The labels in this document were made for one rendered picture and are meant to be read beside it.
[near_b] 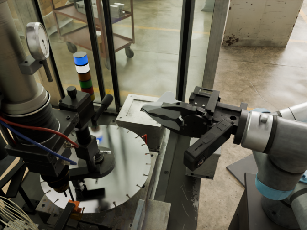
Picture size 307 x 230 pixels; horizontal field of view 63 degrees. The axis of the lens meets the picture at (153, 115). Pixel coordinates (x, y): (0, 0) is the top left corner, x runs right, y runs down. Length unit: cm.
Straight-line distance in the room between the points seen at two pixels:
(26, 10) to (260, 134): 98
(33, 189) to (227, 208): 124
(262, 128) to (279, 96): 243
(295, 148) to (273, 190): 13
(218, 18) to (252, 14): 280
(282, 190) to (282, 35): 347
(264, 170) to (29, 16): 101
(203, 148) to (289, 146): 15
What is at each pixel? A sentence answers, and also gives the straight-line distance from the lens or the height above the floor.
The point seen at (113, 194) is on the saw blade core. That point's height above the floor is 95.
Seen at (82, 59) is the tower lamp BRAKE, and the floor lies 115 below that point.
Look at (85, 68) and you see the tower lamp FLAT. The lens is 91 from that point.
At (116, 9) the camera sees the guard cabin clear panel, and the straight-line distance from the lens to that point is 101.
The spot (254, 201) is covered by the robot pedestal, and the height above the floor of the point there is 75.
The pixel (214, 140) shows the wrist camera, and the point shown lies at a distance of 46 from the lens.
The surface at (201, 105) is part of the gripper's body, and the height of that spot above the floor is 125.
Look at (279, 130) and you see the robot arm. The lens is 50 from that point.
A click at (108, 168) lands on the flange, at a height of 96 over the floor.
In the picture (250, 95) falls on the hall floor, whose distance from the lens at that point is 282.
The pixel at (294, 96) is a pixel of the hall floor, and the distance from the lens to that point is 300.
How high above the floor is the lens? 156
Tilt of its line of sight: 41 degrees down
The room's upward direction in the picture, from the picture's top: straight up
